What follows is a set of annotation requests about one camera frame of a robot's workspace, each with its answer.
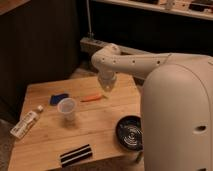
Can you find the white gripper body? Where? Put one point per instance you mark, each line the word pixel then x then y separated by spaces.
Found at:
pixel 107 80

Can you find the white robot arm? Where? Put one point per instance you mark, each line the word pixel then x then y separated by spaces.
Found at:
pixel 176 105

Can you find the long grey case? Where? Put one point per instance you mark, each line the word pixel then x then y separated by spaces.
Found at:
pixel 91 46

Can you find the wooden table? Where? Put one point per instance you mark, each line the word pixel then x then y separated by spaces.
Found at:
pixel 94 123

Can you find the metal pole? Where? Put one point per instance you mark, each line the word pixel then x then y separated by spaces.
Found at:
pixel 90 32

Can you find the clear plastic cup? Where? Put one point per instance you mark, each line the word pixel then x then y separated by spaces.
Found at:
pixel 67 107

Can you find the black bowl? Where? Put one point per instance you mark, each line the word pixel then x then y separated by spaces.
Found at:
pixel 129 134

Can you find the blue crumpled cloth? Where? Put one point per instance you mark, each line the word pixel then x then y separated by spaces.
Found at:
pixel 55 99

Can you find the black white striped block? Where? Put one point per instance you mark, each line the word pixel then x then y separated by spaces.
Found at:
pixel 76 155

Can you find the white tube bottle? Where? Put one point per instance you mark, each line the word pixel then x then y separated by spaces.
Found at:
pixel 26 122

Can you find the wooden shelf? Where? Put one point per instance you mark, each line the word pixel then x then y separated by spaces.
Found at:
pixel 186 8

